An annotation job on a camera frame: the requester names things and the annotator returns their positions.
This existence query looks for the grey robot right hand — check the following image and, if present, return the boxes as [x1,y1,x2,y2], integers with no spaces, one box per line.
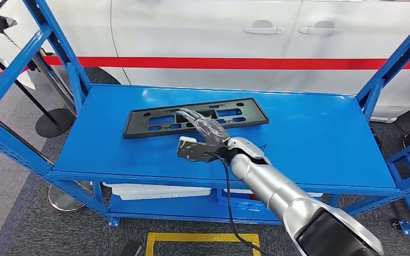
[176,107,231,146]

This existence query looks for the grey belt stanchion post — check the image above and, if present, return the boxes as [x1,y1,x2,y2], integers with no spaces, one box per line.
[28,49,77,111]

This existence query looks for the red barrier belt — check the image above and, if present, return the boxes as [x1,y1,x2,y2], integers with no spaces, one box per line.
[0,55,410,100]

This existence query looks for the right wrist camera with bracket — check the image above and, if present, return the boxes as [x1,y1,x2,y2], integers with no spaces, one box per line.
[176,135,227,163]

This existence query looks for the white car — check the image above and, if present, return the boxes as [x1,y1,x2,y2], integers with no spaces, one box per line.
[0,0,410,124]

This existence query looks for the black plastic licence plate frame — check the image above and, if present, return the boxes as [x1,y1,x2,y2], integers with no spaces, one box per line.
[122,98,270,140]

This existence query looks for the chrome base stanchion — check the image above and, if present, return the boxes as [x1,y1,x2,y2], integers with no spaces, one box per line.
[0,114,95,213]

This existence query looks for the black camera cable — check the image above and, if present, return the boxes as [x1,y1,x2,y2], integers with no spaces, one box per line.
[207,151,267,256]

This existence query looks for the white car door handle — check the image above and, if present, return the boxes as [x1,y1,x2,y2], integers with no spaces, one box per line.
[242,20,285,35]
[298,20,344,36]

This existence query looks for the blue metal shelf rack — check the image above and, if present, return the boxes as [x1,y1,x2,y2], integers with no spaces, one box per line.
[0,0,410,228]
[385,134,410,236]

